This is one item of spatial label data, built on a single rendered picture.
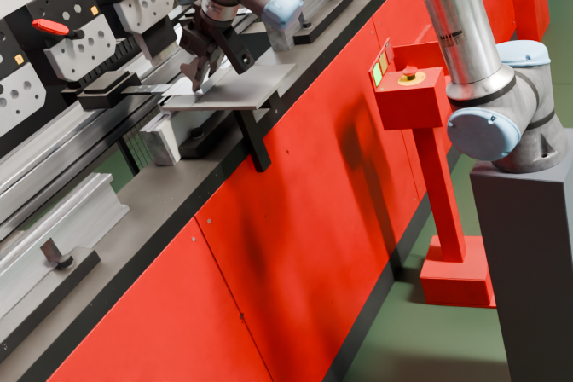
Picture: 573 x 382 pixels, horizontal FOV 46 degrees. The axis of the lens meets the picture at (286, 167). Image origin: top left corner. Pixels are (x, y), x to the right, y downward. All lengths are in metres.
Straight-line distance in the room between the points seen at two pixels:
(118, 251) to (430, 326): 1.13
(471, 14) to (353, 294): 1.16
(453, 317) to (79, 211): 1.24
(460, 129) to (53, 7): 0.77
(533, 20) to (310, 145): 2.02
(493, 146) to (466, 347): 1.02
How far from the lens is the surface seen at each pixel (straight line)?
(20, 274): 1.32
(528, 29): 3.62
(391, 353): 2.12
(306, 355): 1.88
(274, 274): 1.69
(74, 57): 1.35
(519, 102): 1.19
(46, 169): 1.64
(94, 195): 1.40
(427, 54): 1.90
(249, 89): 1.45
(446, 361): 2.06
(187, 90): 1.56
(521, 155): 1.34
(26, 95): 1.28
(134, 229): 1.39
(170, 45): 1.59
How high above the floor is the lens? 1.56
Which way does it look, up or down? 30 degrees down
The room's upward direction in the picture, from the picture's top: 20 degrees counter-clockwise
